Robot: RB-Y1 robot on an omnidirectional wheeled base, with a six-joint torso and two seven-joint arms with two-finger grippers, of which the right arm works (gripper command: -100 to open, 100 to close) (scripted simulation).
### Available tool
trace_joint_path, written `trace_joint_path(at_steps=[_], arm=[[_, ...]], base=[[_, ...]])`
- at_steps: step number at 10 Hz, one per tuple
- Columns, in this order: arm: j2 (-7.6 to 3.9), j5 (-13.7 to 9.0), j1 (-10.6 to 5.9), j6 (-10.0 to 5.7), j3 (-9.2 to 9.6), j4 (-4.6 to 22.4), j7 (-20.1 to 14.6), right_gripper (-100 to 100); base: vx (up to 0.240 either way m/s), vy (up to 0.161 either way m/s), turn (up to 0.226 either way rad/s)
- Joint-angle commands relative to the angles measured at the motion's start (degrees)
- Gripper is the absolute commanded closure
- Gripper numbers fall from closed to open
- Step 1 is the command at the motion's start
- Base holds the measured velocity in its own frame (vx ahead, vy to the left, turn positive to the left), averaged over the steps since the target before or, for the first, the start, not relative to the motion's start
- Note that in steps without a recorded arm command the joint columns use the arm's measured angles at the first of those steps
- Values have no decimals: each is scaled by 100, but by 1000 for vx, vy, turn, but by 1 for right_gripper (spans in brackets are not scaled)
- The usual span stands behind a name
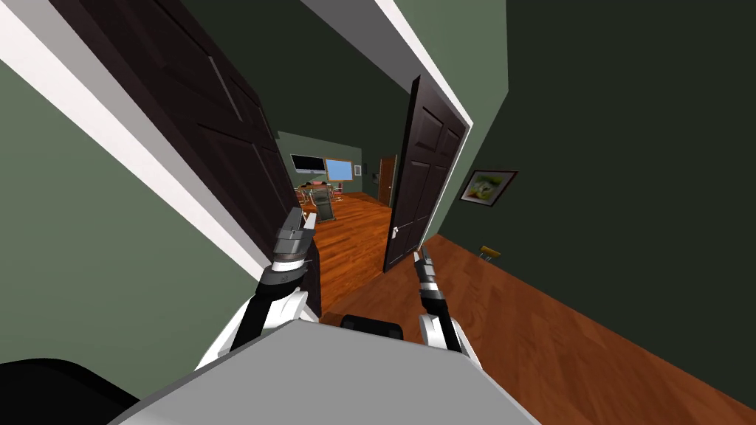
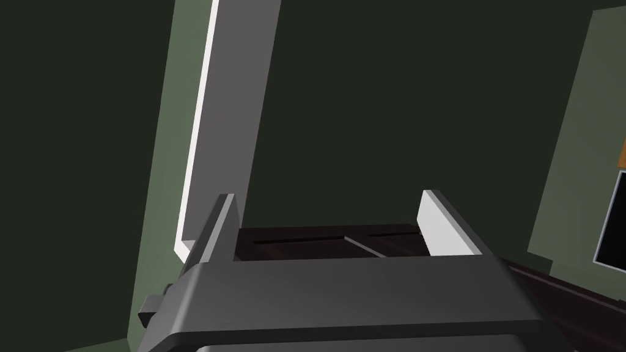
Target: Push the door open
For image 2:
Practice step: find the grey door with white edge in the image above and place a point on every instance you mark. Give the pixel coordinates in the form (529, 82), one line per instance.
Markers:
(234, 98)

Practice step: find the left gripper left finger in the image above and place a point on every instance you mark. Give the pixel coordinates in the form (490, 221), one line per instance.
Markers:
(221, 234)

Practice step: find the black window with grey frame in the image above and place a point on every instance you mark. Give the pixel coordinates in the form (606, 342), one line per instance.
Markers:
(615, 225)

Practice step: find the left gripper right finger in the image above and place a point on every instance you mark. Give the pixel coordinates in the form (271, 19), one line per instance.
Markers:
(442, 230)

